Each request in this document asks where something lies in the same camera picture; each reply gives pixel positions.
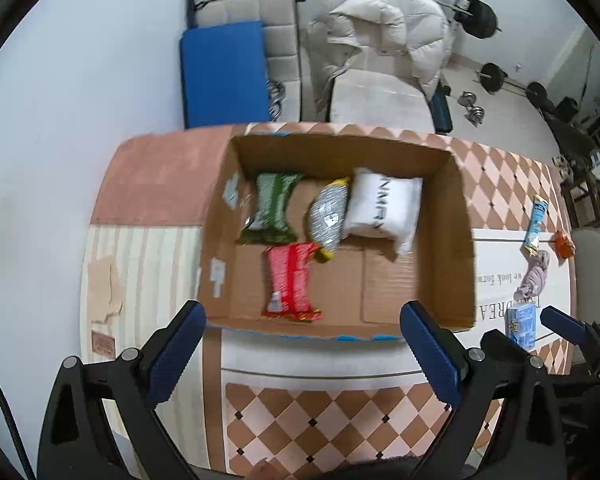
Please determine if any black barbell with large plates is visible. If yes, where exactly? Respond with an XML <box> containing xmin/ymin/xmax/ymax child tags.
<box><xmin>440</xmin><ymin>0</ymin><xmax>504</xmax><ymax>39</ymax></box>

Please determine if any silver snack packet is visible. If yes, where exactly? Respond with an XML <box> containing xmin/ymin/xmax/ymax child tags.
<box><xmin>307</xmin><ymin>177</ymin><xmax>354</xmax><ymax>264</ymax></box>

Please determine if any blue exercise mat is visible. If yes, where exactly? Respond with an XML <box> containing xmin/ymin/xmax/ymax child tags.
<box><xmin>180</xmin><ymin>20</ymin><xmax>274</xmax><ymax>130</ymax></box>

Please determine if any blue snack bar packet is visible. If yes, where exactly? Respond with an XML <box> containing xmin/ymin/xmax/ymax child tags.
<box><xmin>523</xmin><ymin>195</ymin><xmax>550</xmax><ymax>254</ymax></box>

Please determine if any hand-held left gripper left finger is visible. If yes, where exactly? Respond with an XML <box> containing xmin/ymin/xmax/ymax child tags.
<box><xmin>39</xmin><ymin>300</ymin><xmax>207</xmax><ymax>480</ymax></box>

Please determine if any blue tissue packet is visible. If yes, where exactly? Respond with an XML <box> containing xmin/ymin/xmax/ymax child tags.
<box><xmin>505</xmin><ymin>302</ymin><xmax>539</xmax><ymax>352</ymax></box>

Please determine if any brown cardboard box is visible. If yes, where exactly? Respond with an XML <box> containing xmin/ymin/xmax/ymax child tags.
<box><xmin>196</xmin><ymin>132</ymin><xmax>477</xmax><ymax>342</ymax></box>

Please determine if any white down jacket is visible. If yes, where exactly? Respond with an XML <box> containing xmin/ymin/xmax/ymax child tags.
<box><xmin>307</xmin><ymin>0</ymin><xmax>454</xmax><ymax>102</ymax></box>

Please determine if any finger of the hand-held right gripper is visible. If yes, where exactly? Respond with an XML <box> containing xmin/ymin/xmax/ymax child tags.
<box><xmin>480</xmin><ymin>331</ymin><xmax>531</xmax><ymax>361</ymax></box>
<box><xmin>540</xmin><ymin>306</ymin><xmax>592</xmax><ymax>347</ymax></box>

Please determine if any white pillow-shaped packet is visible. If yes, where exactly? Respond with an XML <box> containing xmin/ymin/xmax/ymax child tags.
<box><xmin>341</xmin><ymin>167</ymin><xmax>424</xmax><ymax>258</ymax></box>

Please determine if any dark cluttered shelf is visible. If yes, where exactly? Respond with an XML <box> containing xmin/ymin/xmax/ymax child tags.
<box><xmin>544</xmin><ymin>82</ymin><xmax>600</xmax><ymax>228</ymax></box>

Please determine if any red snack packet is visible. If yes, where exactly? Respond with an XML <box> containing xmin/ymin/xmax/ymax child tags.
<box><xmin>261</xmin><ymin>241</ymin><xmax>325</xmax><ymax>322</ymax></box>

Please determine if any pink crumpled packet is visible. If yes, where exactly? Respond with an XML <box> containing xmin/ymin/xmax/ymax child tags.
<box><xmin>515</xmin><ymin>249</ymin><xmax>552</xmax><ymax>302</ymax></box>

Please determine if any beige upholstered seat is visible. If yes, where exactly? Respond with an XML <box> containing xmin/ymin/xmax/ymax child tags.
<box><xmin>328</xmin><ymin>71</ymin><xmax>434</xmax><ymax>134</ymax></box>

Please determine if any black cable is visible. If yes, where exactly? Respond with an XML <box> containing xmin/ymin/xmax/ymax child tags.
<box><xmin>0</xmin><ymin>350</ymin><xmax>37</xmax><ymax>480</ymax></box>

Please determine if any green snack packet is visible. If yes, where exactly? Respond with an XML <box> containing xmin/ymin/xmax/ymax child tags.
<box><xmin>237</xmin><ymin>172</ymin><xmax>305</xmax><ymax>245</ymax></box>

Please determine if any dark blue cushion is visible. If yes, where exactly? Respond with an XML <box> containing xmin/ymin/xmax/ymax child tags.
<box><xmin>430</xmin><ymin>94</ymin><xmax>454</xmax><ymax>134</ymax></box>

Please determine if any orange snack packet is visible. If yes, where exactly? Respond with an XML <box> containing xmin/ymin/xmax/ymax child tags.
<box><xmin>554</xmin><ymin>230</ymin><xmax>577</xmax><ymax>260</ymax></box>

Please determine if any black barbell with small plates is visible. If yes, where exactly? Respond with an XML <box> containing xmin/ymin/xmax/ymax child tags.
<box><xmin>476</xmin><ymin>62</ymin><xmax>549</xmax><ymax>107</ymax></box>

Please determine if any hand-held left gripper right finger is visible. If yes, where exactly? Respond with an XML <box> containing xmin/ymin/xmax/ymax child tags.
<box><xmin>400</xmin><ymin>300</ymin><xmax>567</xmax><ymax>480</ymax></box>

